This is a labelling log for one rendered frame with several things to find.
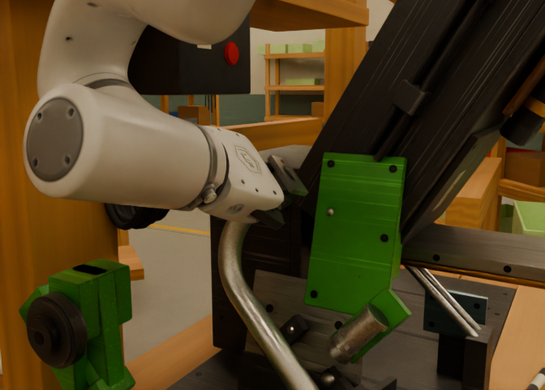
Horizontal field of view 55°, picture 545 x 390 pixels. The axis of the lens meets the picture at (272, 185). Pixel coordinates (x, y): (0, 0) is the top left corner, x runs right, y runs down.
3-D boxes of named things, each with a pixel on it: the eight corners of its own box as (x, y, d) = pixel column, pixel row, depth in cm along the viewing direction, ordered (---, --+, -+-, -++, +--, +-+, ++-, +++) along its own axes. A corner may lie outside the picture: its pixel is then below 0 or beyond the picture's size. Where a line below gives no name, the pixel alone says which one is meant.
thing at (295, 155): (367, 309, 110) (373, 149, 104) (301, 375, 85) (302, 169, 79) (291, 292, 120) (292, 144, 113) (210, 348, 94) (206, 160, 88)
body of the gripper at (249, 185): (241, 184, 47) (297, 195, 57) (190, 103, 51) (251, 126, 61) (186, 233, 50) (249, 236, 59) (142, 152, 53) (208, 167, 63)
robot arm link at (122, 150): (122, 160, 52) (170, 228, 48) (-4, 135, 40) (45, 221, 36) (173, 96, 49) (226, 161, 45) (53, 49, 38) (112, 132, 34)
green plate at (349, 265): (403, 315, 72) (421, 166, 73) (384, 322, 65) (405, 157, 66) (327, 299, 78) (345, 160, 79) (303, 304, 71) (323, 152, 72)
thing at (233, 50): (253, 94, 83) (253, -5, 80) (183, 95, 69) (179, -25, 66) (192, 93, 89) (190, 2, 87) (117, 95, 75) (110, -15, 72)
